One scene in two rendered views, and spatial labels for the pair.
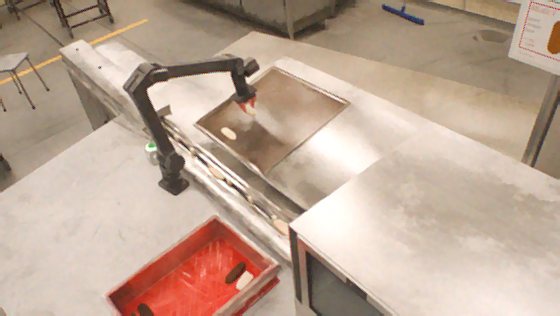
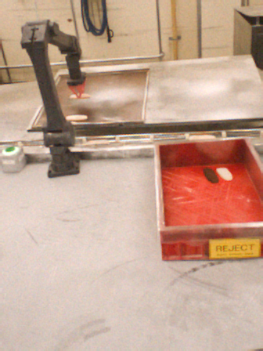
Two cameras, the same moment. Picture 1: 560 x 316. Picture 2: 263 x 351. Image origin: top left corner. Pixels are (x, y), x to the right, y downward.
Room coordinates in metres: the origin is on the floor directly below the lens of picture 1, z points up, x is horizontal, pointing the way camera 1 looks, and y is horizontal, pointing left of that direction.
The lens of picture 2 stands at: (0.40, 1.08, 1.52)
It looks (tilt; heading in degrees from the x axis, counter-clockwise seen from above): 25 degrees down; 309
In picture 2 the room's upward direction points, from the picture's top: 7 degrees counter-clockwise
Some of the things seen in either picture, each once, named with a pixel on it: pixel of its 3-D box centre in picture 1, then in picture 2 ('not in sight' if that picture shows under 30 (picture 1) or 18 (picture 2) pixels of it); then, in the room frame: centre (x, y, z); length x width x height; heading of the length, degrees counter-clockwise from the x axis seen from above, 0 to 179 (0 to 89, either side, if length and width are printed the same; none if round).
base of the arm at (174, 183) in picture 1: (171, 178); (63, 161); (1.38, 0.27, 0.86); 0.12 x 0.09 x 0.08; 40
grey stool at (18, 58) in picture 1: (17, 81); not in sight; (4.07, 1.98, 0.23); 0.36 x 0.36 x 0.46; 76
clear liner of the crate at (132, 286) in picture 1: (192, 288); (210, 188); (0.81, 0.21, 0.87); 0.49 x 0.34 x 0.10; 123
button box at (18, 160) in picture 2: (156, 155); (14, 163); (1.58, 0.35, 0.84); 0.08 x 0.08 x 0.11; 29
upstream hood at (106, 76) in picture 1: (106, 76); not in sight; (2.37, 0.64, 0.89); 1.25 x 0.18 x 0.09; 29
